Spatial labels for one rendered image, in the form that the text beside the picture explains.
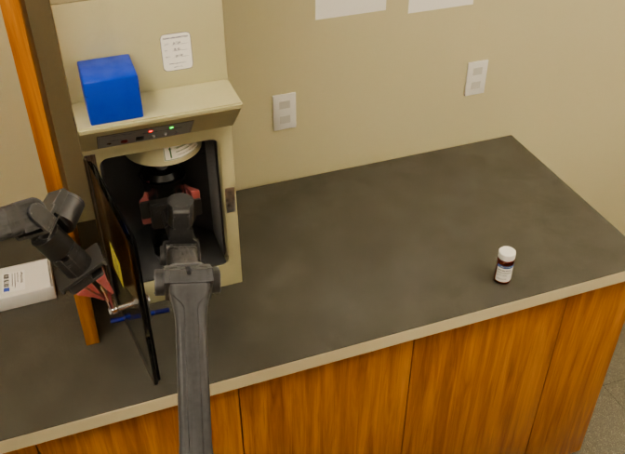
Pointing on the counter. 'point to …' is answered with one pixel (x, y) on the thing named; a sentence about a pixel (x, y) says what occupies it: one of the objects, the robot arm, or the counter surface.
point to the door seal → (140, 281)
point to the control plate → (144, 134)
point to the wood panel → (40, 118)
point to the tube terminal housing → (131, 41)
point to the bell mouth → (166, 156)
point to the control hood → (168, 111)
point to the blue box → (110, 89)
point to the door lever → (115, 302)
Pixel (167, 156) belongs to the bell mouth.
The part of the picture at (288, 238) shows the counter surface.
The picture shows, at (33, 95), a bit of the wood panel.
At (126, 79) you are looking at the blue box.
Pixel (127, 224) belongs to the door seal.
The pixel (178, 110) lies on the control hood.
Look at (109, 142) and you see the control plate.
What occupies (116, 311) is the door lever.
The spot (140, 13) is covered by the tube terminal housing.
